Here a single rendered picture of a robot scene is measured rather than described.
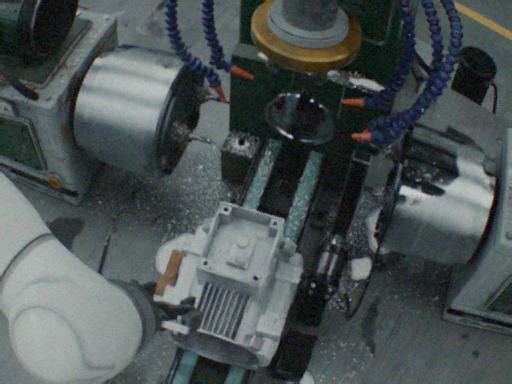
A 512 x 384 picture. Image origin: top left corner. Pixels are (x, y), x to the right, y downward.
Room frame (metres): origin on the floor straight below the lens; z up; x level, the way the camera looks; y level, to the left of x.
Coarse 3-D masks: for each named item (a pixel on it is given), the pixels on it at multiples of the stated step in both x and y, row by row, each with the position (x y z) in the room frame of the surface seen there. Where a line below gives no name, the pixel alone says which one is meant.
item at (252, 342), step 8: (208, 224) 0.50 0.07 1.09; (208, 232) 0.49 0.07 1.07; (288, 240) 0.48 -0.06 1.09; (280, 248) 0.46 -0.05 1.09; (288, 248) 0.46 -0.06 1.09; (296, 248) 0.47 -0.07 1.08; (288, 256) 0.46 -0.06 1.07; (248, 336) 0.31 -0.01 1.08; (256, 336) 0.31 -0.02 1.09; (176, 344) 0.32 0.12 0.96; (248, 344) 0.29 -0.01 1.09; (256, 344) 0.29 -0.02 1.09; (248, 368) 0.29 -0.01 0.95; (256, 368) 0.29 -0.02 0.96
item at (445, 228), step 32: (416, 128) 0.68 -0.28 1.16; (416, 160) 0.61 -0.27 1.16; (448, 160) 0.61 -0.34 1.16; (480, 160) 0.62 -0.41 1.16; (384, 192) 0.59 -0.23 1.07; (416, 192) 0.56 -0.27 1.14; (448, 192) 0.56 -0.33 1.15; (480, 192) 0.56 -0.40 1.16; (384, 224) 0.54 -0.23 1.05; (416, 224) 0.52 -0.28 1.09; (448, 224) 0.51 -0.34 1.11; (480, 224) 0.51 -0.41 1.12; (416, 256) 0.51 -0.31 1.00; (448, 256) 0.48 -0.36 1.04
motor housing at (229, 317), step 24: (192, 264) 0.43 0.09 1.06; (192, 288) 0.39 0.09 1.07; (216, 288) 0.38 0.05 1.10; (288, 288) 0.40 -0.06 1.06; (216, 312) 0.34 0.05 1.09; (240, 312) 0.34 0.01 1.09; (264, 312) 0.36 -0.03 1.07; (168, 336) 0.32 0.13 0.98; (192, 336) 0.34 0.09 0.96; (216, 336) 0.35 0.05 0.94; (240, 336) 0.31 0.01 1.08; (216, 360) 0.30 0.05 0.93; (240, 360) 0.30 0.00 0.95; (264, 360) 0.28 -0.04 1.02
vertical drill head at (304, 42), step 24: (288, 0) 0.71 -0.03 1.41; (312, 0) 0.69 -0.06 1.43; (336, 0) 0.71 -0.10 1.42; (264, 24) 0.72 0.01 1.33; (288, 24) 0.70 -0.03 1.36; (312, 24) 0.69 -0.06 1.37; (336, 24) 0.71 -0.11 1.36; (264, 48) 0.67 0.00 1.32; (288, 48) 0.66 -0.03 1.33; (312, 48) 0.67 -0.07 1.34; (336, 48) 0.68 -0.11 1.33; (312, 72) 0.64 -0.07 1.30
